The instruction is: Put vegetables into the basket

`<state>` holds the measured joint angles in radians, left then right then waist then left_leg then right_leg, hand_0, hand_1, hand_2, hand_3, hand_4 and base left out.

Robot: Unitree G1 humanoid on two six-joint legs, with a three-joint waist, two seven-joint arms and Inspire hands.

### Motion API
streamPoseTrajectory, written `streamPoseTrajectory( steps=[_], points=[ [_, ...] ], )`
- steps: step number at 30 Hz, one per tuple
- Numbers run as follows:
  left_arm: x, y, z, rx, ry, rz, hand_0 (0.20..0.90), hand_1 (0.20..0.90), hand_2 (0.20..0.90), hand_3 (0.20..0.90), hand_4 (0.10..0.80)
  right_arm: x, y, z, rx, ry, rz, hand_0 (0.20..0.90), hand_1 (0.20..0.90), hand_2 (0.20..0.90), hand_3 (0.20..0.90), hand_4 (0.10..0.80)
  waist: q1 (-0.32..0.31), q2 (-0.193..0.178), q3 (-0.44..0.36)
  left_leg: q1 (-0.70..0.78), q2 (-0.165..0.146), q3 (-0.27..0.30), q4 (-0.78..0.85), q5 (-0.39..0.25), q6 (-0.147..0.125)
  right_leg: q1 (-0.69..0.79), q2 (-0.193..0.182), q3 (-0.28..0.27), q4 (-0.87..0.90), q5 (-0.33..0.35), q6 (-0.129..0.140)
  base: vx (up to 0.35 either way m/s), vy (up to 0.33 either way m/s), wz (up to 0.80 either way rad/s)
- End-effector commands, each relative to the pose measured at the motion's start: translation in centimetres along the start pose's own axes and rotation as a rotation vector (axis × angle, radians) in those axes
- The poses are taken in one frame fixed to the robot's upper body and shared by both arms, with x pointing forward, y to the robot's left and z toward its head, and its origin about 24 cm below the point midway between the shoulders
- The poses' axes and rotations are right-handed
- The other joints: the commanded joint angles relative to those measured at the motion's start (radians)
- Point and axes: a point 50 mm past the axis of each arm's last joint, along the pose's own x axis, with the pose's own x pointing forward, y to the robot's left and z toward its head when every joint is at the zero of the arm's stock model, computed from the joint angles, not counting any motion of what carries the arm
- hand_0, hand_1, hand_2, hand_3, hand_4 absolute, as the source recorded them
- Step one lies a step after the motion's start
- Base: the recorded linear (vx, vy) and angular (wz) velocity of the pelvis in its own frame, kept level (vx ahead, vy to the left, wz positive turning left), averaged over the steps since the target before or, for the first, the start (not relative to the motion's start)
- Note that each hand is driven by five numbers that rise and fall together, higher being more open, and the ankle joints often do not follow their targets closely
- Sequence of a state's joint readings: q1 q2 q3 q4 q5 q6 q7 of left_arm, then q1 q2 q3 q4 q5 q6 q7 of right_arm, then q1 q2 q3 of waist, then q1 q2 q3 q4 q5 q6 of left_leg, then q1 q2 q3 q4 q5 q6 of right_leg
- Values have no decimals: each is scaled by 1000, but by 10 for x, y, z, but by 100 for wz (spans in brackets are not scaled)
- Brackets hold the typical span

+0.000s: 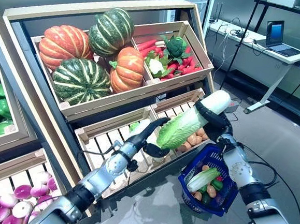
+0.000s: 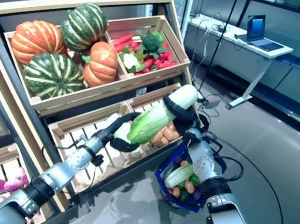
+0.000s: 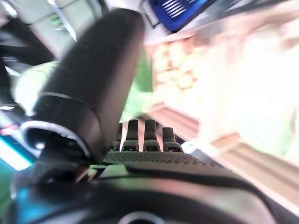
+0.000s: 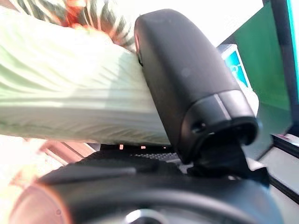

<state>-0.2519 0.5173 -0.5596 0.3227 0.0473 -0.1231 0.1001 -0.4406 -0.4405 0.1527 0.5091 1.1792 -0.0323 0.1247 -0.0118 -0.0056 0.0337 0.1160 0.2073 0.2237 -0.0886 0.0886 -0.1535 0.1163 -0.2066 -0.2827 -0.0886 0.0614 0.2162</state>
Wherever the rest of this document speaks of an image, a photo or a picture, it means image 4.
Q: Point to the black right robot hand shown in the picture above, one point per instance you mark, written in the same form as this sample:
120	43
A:
187	81

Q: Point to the napa cabbage white green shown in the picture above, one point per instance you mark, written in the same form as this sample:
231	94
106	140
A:
70	81

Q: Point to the white teal printed box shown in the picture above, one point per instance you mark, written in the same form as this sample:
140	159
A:
238	67

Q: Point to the striped green watermelon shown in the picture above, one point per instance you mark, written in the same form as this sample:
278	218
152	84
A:
119	30

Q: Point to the orange pumpkin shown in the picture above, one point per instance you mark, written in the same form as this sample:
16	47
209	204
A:
74	14

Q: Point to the wooden cabbage crate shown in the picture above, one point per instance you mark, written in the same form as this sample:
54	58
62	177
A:
70	149

